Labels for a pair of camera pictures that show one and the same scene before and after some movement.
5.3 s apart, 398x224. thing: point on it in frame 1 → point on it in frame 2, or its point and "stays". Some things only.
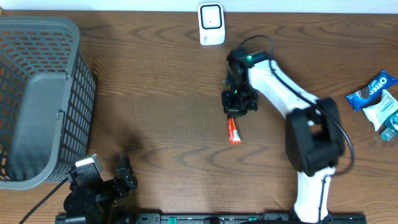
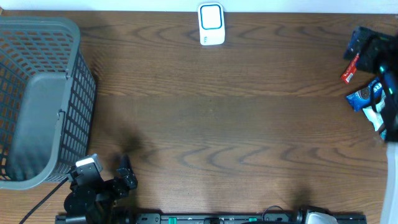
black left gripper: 127,177 stays
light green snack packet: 379,114 stays
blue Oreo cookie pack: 372,95 stays
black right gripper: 233,111 → 378,42
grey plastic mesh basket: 47,101 stays
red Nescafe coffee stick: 234,134 → 351,70
